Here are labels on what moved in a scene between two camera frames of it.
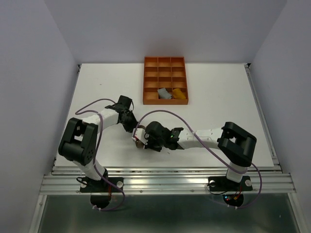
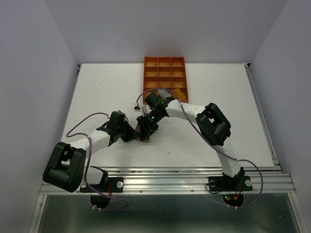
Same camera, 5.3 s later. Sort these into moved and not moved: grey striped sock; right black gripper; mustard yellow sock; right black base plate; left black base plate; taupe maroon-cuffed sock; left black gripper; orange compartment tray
Moved: right black gripper; left black gripper; taupe maroon-cuffed sock
Not moved: left black base plate; right black base plate; mustard yellow sock; grey striped sock; orange compartment tray
